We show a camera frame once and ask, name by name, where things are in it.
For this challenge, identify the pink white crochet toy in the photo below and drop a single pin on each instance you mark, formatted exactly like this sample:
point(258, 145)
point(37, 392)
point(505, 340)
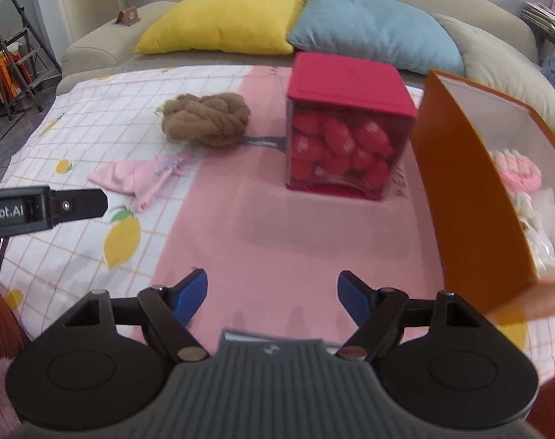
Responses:
point(517, 171)

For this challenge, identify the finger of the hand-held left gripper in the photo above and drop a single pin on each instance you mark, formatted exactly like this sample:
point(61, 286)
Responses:
point(81, 206)

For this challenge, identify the beige pillow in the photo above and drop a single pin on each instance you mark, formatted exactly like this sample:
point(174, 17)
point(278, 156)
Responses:
point(501, 55)

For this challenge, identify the lemon print checked blanket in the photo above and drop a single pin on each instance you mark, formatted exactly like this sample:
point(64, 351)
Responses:
point(259, 238)

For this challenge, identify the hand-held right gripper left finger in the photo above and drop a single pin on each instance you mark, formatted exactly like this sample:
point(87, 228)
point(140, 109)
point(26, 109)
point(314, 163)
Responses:
point(190, 292)

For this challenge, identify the beige sofa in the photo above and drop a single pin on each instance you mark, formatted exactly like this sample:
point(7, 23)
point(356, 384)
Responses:
point(99, 41)

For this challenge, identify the orange red packages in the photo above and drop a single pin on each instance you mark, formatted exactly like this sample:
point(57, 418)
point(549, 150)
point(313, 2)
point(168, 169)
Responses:
point(5, 73)

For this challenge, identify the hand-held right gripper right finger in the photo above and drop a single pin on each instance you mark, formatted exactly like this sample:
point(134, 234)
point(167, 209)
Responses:
point(353, 295)

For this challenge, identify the red box of hearts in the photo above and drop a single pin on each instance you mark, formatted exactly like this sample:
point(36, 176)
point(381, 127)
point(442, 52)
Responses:
point(346, 82)

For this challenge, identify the yellow pillow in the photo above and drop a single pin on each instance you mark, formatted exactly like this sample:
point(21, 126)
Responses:
point(222, 18)

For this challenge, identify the small brown stand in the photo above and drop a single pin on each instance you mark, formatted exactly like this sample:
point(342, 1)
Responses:
point(127, 16)

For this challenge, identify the brown yarn knot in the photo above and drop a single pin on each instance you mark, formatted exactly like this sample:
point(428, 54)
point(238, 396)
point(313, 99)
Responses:
point(204, 119)

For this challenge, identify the orange cardboard box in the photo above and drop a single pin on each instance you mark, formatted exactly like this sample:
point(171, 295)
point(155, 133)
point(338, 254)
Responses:
point(465, 183)

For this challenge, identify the light blue pillow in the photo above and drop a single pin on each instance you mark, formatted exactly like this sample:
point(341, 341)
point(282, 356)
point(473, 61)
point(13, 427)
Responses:
point(369, 27)

